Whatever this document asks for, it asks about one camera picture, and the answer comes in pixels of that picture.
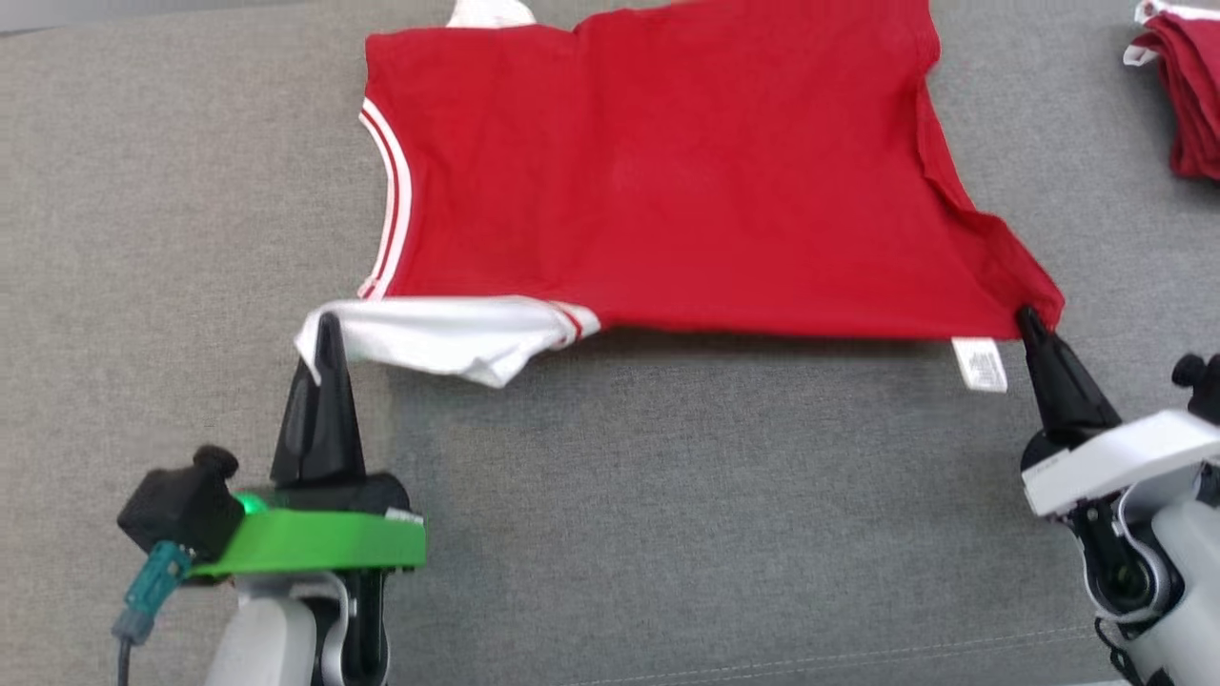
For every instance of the grey fabric sofa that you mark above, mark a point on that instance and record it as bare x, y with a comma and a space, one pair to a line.
667, 524

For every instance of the red shorts with white bands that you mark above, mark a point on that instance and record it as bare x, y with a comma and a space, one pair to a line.
1191, 86

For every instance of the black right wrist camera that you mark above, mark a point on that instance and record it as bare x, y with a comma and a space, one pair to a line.
1203, 386

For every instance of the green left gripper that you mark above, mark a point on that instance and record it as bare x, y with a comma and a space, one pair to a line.
315, 543

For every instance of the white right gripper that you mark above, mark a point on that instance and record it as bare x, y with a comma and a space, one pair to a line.
1106, 462

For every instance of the red jersey with striped trim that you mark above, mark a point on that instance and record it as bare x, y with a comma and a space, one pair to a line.
667, 171

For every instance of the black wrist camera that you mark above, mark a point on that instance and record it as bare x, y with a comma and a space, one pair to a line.
1203, 386
176, 505

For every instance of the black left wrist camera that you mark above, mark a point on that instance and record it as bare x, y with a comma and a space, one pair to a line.
176, 505

